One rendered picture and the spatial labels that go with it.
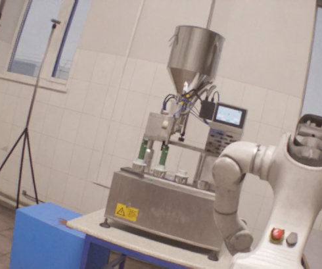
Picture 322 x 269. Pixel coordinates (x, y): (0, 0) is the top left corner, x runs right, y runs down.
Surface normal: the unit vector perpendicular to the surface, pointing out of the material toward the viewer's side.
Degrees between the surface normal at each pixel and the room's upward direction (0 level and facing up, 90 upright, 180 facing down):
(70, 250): 90
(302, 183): 93
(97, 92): 90
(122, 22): 90
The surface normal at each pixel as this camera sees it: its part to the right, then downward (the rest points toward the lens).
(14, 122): -0.25, -0.03
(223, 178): -0.50, 0.50
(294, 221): -0.37, -0.33
